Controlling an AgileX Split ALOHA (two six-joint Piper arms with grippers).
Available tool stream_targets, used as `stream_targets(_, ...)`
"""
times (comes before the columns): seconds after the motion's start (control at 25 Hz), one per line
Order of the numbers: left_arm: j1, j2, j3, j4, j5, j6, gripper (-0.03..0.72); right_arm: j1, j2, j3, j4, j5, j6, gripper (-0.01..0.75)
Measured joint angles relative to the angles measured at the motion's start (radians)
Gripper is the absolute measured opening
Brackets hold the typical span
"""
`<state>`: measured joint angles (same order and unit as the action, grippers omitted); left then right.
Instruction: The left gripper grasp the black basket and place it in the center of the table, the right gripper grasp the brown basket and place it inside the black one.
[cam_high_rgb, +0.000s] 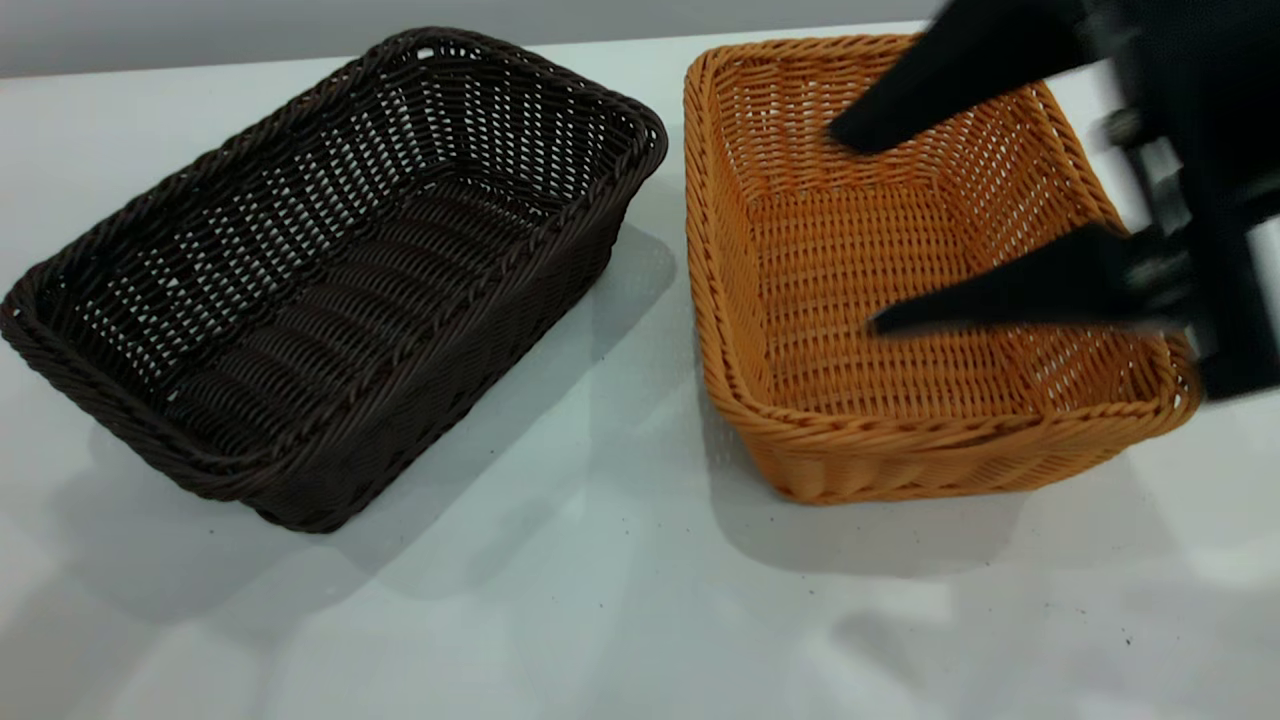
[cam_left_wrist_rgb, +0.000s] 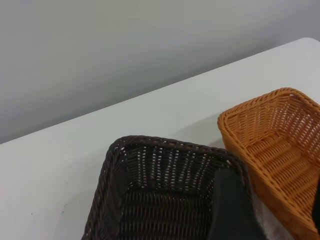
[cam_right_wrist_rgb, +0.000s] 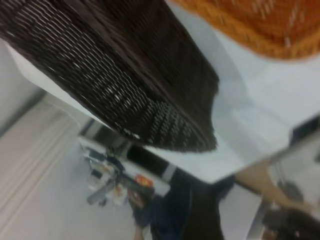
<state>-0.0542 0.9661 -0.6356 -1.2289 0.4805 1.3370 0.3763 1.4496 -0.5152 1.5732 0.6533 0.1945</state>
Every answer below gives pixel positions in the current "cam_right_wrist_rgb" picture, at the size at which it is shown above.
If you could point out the dark brown woven basket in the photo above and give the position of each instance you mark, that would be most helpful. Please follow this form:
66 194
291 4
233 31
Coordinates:
112 75

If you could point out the orange woven basket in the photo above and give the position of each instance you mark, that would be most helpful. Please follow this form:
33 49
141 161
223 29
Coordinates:
262 30

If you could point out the red orange packet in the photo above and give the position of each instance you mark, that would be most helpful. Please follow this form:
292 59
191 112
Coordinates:
144 180

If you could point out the white cluttered desk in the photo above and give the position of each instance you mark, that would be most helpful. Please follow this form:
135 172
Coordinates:
160 186

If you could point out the person in dark clothes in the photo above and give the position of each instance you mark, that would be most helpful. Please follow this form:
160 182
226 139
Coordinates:
180 212

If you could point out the tan wooden board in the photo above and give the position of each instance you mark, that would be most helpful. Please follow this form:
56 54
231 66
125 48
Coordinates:
260 182

